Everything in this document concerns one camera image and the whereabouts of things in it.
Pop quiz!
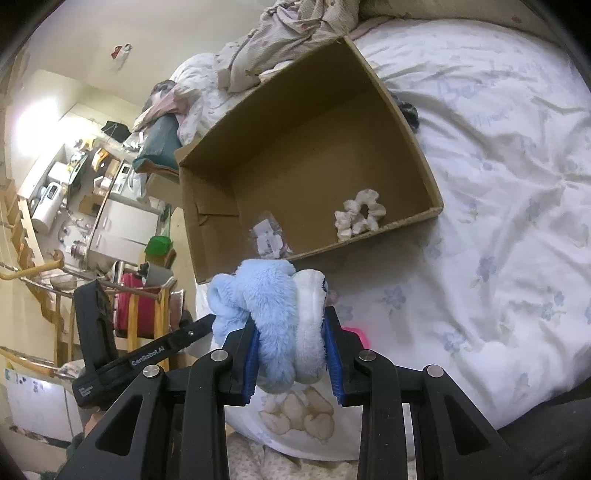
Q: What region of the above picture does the grey cup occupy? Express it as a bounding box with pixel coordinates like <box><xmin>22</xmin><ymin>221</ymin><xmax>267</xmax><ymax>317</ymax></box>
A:
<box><xmin>145</xmin><ymin>263</ymin><xmax>175</xmax><ymax>288</ymax></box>

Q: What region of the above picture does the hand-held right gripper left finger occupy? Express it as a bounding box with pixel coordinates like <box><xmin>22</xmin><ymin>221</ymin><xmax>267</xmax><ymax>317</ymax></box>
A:
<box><xmin>55</xmin><ymin>318</ymin><xmax>260</xmax><ymax>480</ymax></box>

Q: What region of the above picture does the blue and white plush toy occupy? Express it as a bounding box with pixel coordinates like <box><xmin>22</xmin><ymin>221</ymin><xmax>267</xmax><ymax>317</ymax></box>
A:
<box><xmin>205</xmin><ymin>258</ymin><xmax>334</xmax><ymax>394</ymax></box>

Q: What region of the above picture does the red suitcase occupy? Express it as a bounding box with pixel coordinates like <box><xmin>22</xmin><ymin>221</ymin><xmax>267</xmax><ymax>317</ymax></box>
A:
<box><xmin>113</xmin><ymin>272</ymin><xmax>165</xmax><ymax>339</ymax></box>

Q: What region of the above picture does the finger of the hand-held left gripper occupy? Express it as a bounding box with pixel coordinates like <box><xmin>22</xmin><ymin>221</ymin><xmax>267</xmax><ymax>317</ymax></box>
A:
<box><xmin>170</xmin><ymin>314</ymin><xmax>218</xmax><ymax>358</ymax></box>

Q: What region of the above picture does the white appliance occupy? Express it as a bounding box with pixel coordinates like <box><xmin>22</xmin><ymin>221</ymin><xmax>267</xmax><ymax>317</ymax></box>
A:
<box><xmin>29</xmin><ymin>181</ymin><xmax>66</xmax><ymax>234</ymax></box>

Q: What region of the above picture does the green plastic container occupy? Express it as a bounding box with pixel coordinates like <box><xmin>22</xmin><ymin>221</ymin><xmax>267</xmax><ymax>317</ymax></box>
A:
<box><xmin>144</xmin><ymin>235</ymin><xmax>172</xmax><ymax>257</ymax></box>

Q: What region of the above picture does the clear plastic packet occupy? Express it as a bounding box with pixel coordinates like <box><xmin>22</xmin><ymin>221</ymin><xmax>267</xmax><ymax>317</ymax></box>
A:
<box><xmin>251</xmin><ymin>211</ymin><xmax>293</xmax><ymax>260</ymax></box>

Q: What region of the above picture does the pink cloth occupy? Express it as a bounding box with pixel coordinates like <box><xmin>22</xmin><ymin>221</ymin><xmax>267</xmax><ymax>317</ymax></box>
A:
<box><xmin>134</xmin><ymin>79</ymin><xmax>205</xmax><ymax>136</ymax></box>

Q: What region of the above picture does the crumpled beige floral blanket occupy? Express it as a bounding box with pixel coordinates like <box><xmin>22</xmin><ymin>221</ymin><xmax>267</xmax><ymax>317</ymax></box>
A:
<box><xmin>213</xmin><ymin>0</ymin><xmax>366</xmax><ymax>94</ymax></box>

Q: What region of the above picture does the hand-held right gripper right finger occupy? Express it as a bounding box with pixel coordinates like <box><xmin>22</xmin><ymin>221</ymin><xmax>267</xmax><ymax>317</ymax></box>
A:
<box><xmin>322</xmin><ymin>305</ymin><xmax>536</xmax><ymax>480</ymax></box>

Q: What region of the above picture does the dark patterned scrunchie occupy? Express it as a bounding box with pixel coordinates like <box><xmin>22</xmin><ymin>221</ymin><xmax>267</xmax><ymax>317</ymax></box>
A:
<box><xmin>390</xmin><ymin>90</ymin><xmax>420</xmax><ymax>135</ymax></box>

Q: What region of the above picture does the white floral duvet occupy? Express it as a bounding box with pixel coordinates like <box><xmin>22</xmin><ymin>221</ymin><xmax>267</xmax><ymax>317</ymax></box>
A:
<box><xmin>168</xmin><ymin>17</ymin><xmax>591</xmax><ymax>462</ymax></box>

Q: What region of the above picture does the teal pillow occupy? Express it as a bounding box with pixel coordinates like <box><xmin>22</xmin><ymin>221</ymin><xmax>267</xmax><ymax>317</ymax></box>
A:
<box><xmin>132</xmin><ymin>112</ymin><xmax>184</xmax><ymax>175</ymax></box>

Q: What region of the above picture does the white floral scrunchie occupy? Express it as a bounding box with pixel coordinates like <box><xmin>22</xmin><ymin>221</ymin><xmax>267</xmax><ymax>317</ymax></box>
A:
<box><xmin>334</xmin><ymin>188</ymin><xmax>387</xmax><ymax>241</ymax></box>

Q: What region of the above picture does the pink round object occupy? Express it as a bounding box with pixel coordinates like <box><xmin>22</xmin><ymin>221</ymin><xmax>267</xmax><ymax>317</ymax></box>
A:
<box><xmin>342</xmin><ymin>326</ymin><xmax>370</xmax><ymax>350</ymax></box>

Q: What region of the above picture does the dark cloth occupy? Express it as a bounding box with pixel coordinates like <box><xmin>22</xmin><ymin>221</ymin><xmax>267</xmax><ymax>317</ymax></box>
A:
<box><xmin>496</xmin><ymin>385</ymin><xmax>591</xmax><ymax>480</ymax></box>

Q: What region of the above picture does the brown cardboard box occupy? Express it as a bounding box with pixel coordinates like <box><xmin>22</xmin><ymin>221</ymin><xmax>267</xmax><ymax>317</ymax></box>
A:
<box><xmin>174</xmin><ymin>36</ymin><xmax>445</xmax><ymax>285</ymax></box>

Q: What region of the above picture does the bear print pillow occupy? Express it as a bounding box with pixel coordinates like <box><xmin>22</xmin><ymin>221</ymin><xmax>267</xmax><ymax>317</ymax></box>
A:
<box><xmin>225</xmin><ymin>384</ymin><xmax>366</xmax><ymax>462</ymax></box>

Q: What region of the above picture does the white drawer cabinet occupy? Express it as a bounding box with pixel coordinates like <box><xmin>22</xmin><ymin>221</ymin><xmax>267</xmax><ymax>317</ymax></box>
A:
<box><xmin>87</xmin><ymin>193</ymin><xmax>165</xmax><ymax>274</ymax></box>

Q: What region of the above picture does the white board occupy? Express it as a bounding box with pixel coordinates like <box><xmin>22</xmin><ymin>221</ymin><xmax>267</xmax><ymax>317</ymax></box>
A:
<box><xmin>4</xmin><ymin>368</ymin><xmax>85</xmax><ymax>445</ymax></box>

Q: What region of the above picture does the wooden stair railing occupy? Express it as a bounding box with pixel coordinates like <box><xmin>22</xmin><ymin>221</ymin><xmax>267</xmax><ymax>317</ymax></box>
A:
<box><xmin>0</xmin><ymin>175</ymin><xmax>77</xmax><ymax>379</ymax></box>

